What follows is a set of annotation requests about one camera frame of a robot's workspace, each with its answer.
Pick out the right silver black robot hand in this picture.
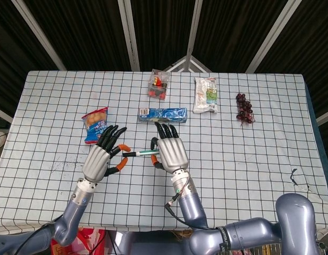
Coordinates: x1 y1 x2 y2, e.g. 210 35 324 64
150 122 190 174

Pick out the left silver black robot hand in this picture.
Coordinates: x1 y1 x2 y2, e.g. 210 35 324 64
82 125 131 184

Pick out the white green marker body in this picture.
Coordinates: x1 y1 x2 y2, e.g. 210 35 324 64
134 149 161 158

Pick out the blue red snack bag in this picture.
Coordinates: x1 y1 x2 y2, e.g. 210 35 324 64
81 106 110 146

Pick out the blue cookie box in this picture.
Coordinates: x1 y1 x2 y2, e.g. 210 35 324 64
137 107 189 124

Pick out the white checkered tablecloth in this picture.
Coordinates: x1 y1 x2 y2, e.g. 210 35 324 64
0 70 328 232

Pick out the white snack packet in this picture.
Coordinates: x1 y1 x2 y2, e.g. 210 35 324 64
192 76 218 115

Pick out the red black toy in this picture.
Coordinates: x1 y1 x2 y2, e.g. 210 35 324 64
149 76 169 98

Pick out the red plastic bag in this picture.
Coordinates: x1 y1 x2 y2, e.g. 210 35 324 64
51 227 107 255

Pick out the clear plastic box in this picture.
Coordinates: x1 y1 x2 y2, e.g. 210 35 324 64
148 69 171 100

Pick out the purple grape bunch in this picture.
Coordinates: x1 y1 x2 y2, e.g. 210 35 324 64
235 92 256 126

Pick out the grey robot torso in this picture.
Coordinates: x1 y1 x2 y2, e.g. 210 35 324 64
107 229 197 255

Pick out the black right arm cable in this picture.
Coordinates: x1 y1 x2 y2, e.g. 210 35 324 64
164 195 210 230

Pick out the white triangular frame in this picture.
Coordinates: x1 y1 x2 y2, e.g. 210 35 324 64
167 55 213 73

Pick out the white frame post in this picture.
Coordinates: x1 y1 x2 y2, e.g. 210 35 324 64
186 0 205 58
245 0 298 73
315 104 328 126
0 105 14 124
116 0 141 72
10 0 68 71

